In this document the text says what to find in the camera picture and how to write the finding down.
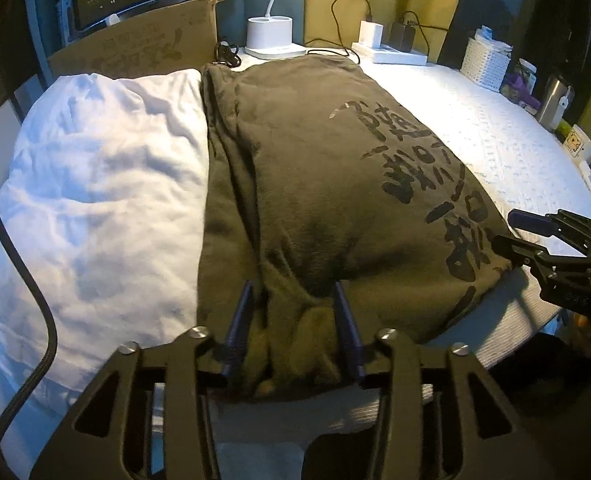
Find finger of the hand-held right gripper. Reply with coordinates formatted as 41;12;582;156
490;233;591;274
507;208;591;249

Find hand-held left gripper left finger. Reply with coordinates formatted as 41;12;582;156
28;279;256;480

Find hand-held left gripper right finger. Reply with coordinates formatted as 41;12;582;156
332;280;559;480

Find brown printed t-shirt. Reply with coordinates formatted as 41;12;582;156
196;54;516;403

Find white quilted table cover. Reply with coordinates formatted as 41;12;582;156
0;50;591;441

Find white bear print mug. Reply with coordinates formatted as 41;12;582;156
558;127;591;178

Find steel tumbler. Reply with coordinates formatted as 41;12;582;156
535;74;575;128

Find purple cloth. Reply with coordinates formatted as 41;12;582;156
505;72;541;108

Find white lid jar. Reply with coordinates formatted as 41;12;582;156
518;58;539;92

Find white plastic basket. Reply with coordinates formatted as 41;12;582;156
461;37;513;93

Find white plastic bag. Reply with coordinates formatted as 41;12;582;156
470;25;513;53

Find white crumpled cloth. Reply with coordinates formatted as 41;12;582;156
0;67;211;406

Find white power strip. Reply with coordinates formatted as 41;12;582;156
351;42;429;67

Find black charger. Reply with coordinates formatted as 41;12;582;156
393;21;416;53

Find white charger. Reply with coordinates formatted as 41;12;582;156
359;20;385;48

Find black earphones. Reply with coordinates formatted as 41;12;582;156
214;37;241;67

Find white desk lamp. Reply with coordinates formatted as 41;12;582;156
244;0;309;61

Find cardboard box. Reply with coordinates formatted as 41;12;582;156
46;0;226;81

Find black braided cable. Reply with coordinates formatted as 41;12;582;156
0;10;59;441

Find black charging cable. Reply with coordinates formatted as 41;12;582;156
305;0;373;63
400;10;451;56

